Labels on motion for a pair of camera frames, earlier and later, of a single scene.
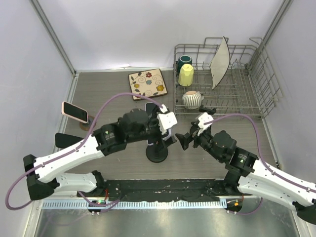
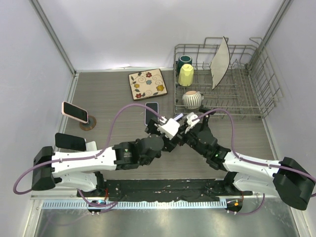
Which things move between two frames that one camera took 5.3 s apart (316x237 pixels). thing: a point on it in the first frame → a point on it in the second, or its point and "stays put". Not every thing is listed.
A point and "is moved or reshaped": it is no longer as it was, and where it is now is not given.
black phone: x=62 y=140 stays put
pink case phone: x=74 y=112 stays put
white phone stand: x=166 y=135 is moved or reshaped
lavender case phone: x=149 y=107 stays put
